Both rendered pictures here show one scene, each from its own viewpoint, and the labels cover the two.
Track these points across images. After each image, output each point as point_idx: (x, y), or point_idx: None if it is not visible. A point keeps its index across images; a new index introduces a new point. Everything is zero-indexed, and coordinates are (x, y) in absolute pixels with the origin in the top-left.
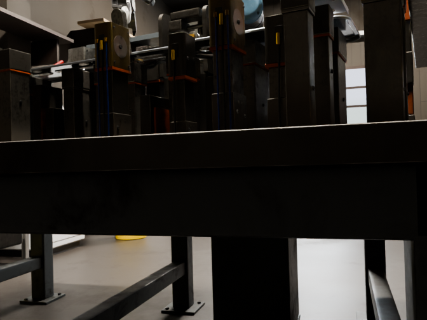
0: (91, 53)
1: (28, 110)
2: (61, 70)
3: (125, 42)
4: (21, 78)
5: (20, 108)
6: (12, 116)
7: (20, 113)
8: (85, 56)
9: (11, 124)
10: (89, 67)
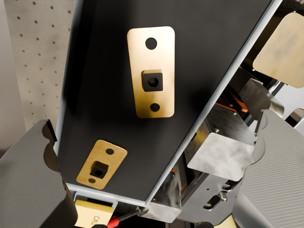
0: (242, 136)
1: (290, 115)
2: (293, 126)
3: None
4: None
5: (299, 119)
6: (301, 117)
7: (296, 116)
8: (253, 135)
9: (296, 113)
10: (234, 119)
